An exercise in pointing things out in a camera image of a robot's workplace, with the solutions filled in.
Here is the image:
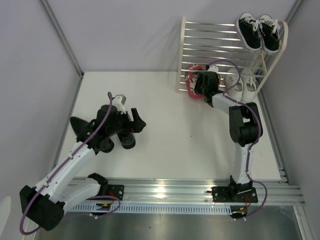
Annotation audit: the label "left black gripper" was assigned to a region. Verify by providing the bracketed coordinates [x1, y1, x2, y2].
[107, 108, 146, 137]

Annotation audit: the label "red green flip-flop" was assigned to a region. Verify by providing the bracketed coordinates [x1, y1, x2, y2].
[217, 73, 221, 88]
[185, 64, 203, 99]

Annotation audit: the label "white sneaker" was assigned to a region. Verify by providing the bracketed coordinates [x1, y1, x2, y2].
[241, 68, 257, 103]
[224, 68, 243, 101]

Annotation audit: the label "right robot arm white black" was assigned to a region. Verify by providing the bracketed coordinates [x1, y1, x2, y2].
[194, 71, 263, 203]

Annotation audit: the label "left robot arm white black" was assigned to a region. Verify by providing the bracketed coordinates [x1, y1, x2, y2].
[19, 104, 147, 236]

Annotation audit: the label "cream shoe rack chrome bars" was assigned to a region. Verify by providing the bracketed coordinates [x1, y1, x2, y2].
[175, 16, 289, 92]

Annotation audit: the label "left black canvas sneaker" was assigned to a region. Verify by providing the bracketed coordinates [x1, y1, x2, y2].
[235, 12, 262, 52]

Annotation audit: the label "black canvas sneaker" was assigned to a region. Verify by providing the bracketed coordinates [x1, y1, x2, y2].
[235, 12, 262, 52]
[258, 14, 280, 55]

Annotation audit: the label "right black canvas sneaker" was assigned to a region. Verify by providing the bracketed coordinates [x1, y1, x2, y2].
[258, 14, 280, 55]

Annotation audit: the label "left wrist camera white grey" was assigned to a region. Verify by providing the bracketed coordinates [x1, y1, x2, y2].
[112, 94, 127, 114]

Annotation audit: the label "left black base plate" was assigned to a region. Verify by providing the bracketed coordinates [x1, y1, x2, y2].
[106, 184, 125, 201]

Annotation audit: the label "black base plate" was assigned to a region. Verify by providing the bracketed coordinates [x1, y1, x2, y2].
[210, 186, 258, 203]
[106, 184, 125, 201]

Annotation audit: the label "slotted grey cable duct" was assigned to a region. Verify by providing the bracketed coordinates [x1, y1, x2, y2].
[70, 202, 246, 216]

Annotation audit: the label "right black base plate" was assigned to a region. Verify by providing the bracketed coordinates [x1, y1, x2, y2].
[210, 186, 258, 203]

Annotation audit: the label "right aluminium frame post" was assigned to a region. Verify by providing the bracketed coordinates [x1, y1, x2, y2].
[284, 0, 307, 27]

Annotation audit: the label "aluminium frame post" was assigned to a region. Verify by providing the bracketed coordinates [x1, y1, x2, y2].
[38, 0, 84, 79]
[284, 0, 307, 27]

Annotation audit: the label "left aluminium frame post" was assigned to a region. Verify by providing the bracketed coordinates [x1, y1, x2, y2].
[38, 0, 84, 79]

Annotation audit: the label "aluminium mounting rail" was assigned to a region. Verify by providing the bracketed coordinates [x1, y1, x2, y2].
[67, 176, 306, 207]

